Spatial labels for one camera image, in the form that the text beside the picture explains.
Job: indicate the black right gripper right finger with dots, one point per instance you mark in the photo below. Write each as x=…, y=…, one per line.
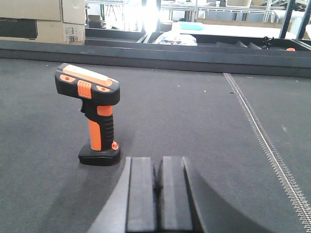
x=188, y=204

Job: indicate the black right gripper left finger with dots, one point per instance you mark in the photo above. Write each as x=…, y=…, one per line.
x=131, y=206

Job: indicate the orange black barcode scanner gun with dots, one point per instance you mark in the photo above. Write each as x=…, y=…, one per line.
x=98, y=94

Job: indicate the clear plastic bag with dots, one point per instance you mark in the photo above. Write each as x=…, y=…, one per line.
x=175, y=38

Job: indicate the blue foam block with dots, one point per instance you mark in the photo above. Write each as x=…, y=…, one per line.
x=197, y=26

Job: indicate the stacked cardboard boxes background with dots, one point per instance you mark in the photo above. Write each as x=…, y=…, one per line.
x=45, y=21

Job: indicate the dark conveyor rear rail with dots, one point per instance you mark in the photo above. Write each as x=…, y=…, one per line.
x=213, y=53

